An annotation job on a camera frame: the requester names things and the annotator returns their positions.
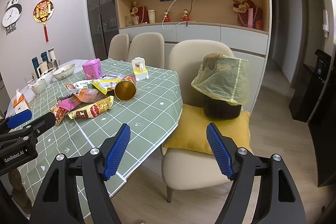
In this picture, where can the orange white tissue box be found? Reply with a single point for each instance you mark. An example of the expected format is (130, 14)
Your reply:
(20, 103)

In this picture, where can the red figurine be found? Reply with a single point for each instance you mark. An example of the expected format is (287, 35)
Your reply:
(185, 15)
(166, 17)

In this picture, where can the beige far dining chair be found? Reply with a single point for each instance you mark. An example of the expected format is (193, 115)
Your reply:
(119, 47)

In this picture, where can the large white bowl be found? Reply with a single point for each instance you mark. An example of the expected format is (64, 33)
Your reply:
(64, 72)

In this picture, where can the orange pink plastic bag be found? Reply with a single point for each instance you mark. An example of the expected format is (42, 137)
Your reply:
(85, 95)

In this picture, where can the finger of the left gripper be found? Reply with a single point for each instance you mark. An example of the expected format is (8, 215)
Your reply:
(19, 119)
(42, 124)

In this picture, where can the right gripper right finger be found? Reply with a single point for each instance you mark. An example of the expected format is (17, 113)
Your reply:
(223, 149)

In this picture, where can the white thermos bottle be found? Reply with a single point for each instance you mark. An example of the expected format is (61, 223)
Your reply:
(52, 54)

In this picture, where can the red gold snack packet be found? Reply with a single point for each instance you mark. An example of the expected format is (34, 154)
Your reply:
(59, 113)

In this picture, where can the white green snack bag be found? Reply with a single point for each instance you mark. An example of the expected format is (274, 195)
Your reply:
(83, 84)

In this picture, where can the red chinese wall ornament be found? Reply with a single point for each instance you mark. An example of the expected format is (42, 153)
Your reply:
(42, 12)

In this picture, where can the steel mug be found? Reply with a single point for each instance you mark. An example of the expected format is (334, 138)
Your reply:
(53, 64)

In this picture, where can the beige dining chair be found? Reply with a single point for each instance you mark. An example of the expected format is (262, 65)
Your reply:
(183, 169)
(119, 47)
(150, 46)

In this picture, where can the right red figurine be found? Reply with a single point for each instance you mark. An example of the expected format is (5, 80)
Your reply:
(185, 15)

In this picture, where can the dark red gift bag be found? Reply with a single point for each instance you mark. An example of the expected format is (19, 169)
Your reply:
(139, 13)

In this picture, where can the green checked tablecloth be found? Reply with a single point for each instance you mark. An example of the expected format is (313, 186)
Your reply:
(152, 115)

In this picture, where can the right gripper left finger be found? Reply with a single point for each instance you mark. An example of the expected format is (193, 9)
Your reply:
(113, 150)

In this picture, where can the yellow gold snack bag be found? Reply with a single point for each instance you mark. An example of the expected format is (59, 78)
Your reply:
(93, 110)

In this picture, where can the colourful candy wrapper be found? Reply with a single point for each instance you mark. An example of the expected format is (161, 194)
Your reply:
(111, 76)

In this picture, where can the pink toy box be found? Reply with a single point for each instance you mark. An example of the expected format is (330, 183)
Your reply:
(92, 69)

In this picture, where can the pink snack wrapper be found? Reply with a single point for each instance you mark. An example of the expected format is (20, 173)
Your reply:
(69, 103)

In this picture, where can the red gold paper tube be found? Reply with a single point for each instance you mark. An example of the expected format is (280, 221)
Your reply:
(126, 89)

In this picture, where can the small white bowl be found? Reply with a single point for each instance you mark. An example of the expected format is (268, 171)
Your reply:
(47, 76)

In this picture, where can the black trash bin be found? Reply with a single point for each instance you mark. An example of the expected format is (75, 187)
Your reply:
(219, 109)

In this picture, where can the beige middle dining chair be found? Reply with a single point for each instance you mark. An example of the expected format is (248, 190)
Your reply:
(150, 46)

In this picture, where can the small bowl near tissue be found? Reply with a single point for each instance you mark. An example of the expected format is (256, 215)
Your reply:
(38, 87)

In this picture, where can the black water dispenser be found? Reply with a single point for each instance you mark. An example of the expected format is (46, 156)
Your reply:
(309, 88)

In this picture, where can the yellow seat cushion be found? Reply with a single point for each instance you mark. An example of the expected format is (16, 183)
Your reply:
(190, 133)

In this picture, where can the cream tumbler cup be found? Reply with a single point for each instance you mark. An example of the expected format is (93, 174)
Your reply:
(151, 15)

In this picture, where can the yellow translucent trash bag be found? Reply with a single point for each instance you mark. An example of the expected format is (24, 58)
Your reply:
(223, 78)

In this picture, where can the panda wall clock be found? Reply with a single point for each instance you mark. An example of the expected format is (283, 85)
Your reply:
(12, 14)

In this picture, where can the white yellow toy stand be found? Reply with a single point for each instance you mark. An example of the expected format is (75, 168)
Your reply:
(139, 69)

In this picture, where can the beige near dining chair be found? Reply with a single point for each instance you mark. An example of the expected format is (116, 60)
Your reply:
(183, 169)

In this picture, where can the red flower gift bag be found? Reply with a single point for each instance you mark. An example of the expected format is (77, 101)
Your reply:
(248, 14)

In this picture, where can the left red figurine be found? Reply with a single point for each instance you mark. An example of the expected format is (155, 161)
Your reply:
(166, 17)

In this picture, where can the yellow white snack bag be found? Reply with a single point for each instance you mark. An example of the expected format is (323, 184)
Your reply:
(105, 86)

